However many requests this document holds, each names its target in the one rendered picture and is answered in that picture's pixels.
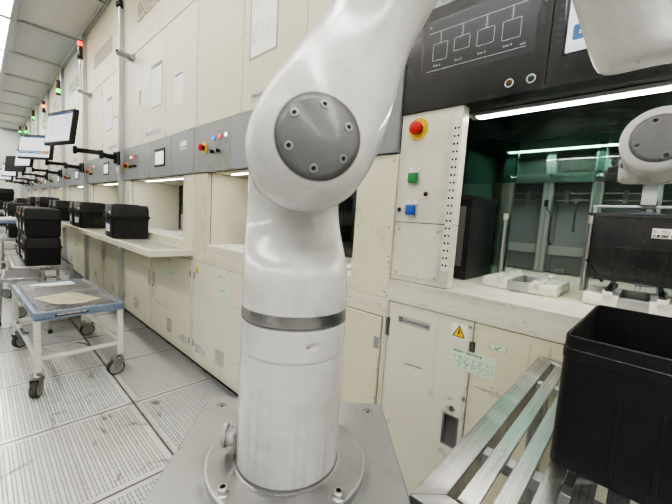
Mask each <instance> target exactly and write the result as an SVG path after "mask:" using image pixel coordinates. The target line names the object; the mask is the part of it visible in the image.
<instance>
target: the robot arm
mask: <svg viewBox="0 0 672 504"><path fill-rule="evenodd" d="M437 1H438V0H332V2H331V4H330V5H329V7H328V8H327V10H326V11H325V13H324V14H323V15H322V17H321V18H320V19H319V20H318V22H317V23H316V24H315V25H314V27H313V28H312V29H311V30H310V32H309V33H308V34H307V35H306V37H305V38H304V39H303V40H302V41H301V43H300V44H299V45H298V46H297V48H296V49H295V50H294V51H293V53H292V54H291V55H290V57H289V58H288V59H287V60H286V62H285V63H284V64H283V66H282V67H281V68H280V69H279V71H278V72H277V73H276V75H275V76H274V77H273V79H272V80H271V82H270V83H269V84H268V86H267V87H266V89H265V90H264V92H263V93H262V95H261V97H260V99H259V100H258V102H257V104H256V106H255V108H254V110H253V112H252V115H251V117H250V120H249V124H248V128H247V132H246V144H245V152H246V157H247V162H248V201H247V220H246V233H245V246H244V260H243V278H242V305H241V333H240V362H239V390H238V418H237V423H236V424H234V425H230V424H229V423H225V424H224V426H223V431H222V434H221V435H220V436H219V437H218V438H217V440H216V441H215V442H214V443H213V445H212V446H211V448H210V450H209V451H208V454H207V457H206V459H205V464H204V476H203V479H204V487H205V491H206V494H207V496H208V498H209V501H210V502H211V503H212V504H351V503H352V502H353V500H354V499H355V498H356V496H357V495H358V493H359V490H360V488H361V486H362V483H363V478H364V472H365V457H364V453H363V450H362V447H361V445H360V443H359V441H358V439H357V438H356V437H355V436H354V435H353V433H352V432H351V431H350V430H349V429H347V428H346V427H345V426H344V425H342V424H341V423H339V409H340V395H341V380H342V365H343V350H344V336H345V321H346V318H345V317H346V306H347V266H346V260H345V254H344V249H343V244H342V239H341V233H340V225H339V213H338V204H340V203H341V202H343V201H344V200H346V199H347V198H348V197H350V196H351V195H352V194H353V193H354V192H355V191H356V189H357V188H358V187H359V186H360V184H361V183H362V182H363V180H364V179H365V177H366V176H367V174H368V172H369V170H370V169H371V167H372V164H373V162H374V160H375V158H376V155H377V153H378V150H379V148H380V145H381V142H382V140H383V137H384V134H385V131H386V127H387V124H388V121H389V118H390V115H391V111H392V108H393V104H394V101H395V97H396V93H397V89H398V86H399V82H400V79H401V76H402V73H403V70H404V67H405V64H406V62H407V59H408V57H409V54H410V52H411V50H412V48H413V46H414V44H415V42H416V40H417V38H418V36H419V34H420V32H421V30H422V28H423V26H424V25H425V23H426V21H427V19H428V18H429V16H430V14H431V12H432V10H433V8H434V6H435V4H436V3H437ZM572 2H573V5H574V9H575V12H576V15H577V18H578V21H579V25H580V28H581V31H582V34H583V38H584V41H585V44H586V47H587V51H588V54H589V57H590V60H591V62H592V65H593V67H594V68H595V70H596V71H597V72H598V73H600V74H602V75H615V74H620V73H625V72H629V71H633V70H638V69H642V68H646V67H651V66H656V65H661V64H668V63H672V0H572ZM619 153H620V156H621V160H620V162H619V165H617V166H613V167H609V168H608V174H618V181H619V182H620V183H622V184H646V185H659V184H672V105H670V106H662V107H658V108H654V109H651V110H649V111H647V112H645V113H643V114H641V115H639V116H638V117H636V118H635V119H634V120H632V121H631V122H630V123H629V124H628V125H627V126H626V128H625V129H624V131H623V132H622V134H621V137H620V140H619Z"/></svg>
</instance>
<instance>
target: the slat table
mask: <svg viewBox="0 0 672 504"><path fill-rule="evenodd" d="M561 370H562V362H560V361H556V360H553V359H549V358H545V357H542V356H539V357H538V358H537V359H536V360H535V361H534V362H533V363H532V364H531V365H530V367H529V368H528V369H527V370H526V371H525V372H524V373H523V374H522V375H521V376H520V377H519V378H518V379H517V380H516V381H515V383H514V384H513V385H512V386H511V387H510V388H509V389H508V390H507V391H506V392H505V393H504V394H503V395H502V396H501V398H500V399H499V400H498V401H497V402H496V403H495V404H494V405H493V406H492V407H491V408H490V409H489V410H488V411H487V412H486V414H485V415H484V416H483V417H482V418H481V419H480V420H479V421H478V422H477V423H476V424H475V425H474V426H473V427H472V429H471V430H470V431H469V432H468V433H467V434H466V435H465V436H464V437H463V438H462V439H461V440H460V441H459V442H458V443H457V445H456V446H455V447H454V448H453V449H452V450H451V451H450V452H449V453H448V454H447V455H446V456H445V457H444V458H443V460H442V461H441V462H440V463H439V464H438V465H437V466H436V467H435V468H434V469H433V470H432V471H431V472H430V473H429V474H428V476H427V477H426V478H425V479H424V480H423V481H422V482H421V483H420V484H419V485H418V486H417V487H416V488H415V489H414V491H413V492H412V493H411V494H410V497H409V499H410V503H411V504H481V503H482V501H483V500H484V498H485V496H486V495H487V493H488V492H489V490H490V489H491V487H492V485H493V484H494V482H495V481H496V479H497V478H498V476H499V474H500V473H501V474H503V475H505V476H506V477H508V479H507V480H506V482H505V484H504V486H503V487H502V489H501V491H500V492H499V494H498V496H497V497H496V499H495V501H494V502H493V504H603V503H601V502H599V501H597V500H595V499H594V498H595V494H596V489H597V483H595V482H593V481H591V480H588V479H586V478H584V477H582V476H580V475H577V478H576V482H575V485H574V488H571V487H569V486H567V485H565V484H564V481H565V478H566V475H567V472H568V469H565V468H563V467H561V466H559V465H557V464H556V463H554V462H553V461H552V460H550V462H549V465H548V467H547V469H546V471H545V474H542V473H540V472H539V465H540V460H541V458H542V456H543V454H544V452H545V450H546V448H547V446H548V444H549V442H550V440H551V438H552V436H553V428H554V421H555V414H556V406H557V399H558V392H559V387H558V386H556V385H557V383H558V382H559V380H560V377H561ZM550 395H551V396H554V397H556V398H555V399H554V401H553V403H552V404H551V406H550V408H549V409H548V411H547V405H548V398H549V396H550ZM526 432H527V437H526V445H525V450H524V452H523V453H522V455H521V457H520V458H519V460H518V461H516V460H514V459H512V458H510V457H511V455H512V454H513V452H514V451H515V449H516V448H517V446H518V444H519V443H520V441H521V440H522V438H523V437H524V435H525V433H526ZM456 501H457V502H456ZM606 504H630V499H628V498H626V497H624V496H622V495H620V494H618V493H616V492H614V491H611V490H609V489H608V494H607V500H606Z"/></svg>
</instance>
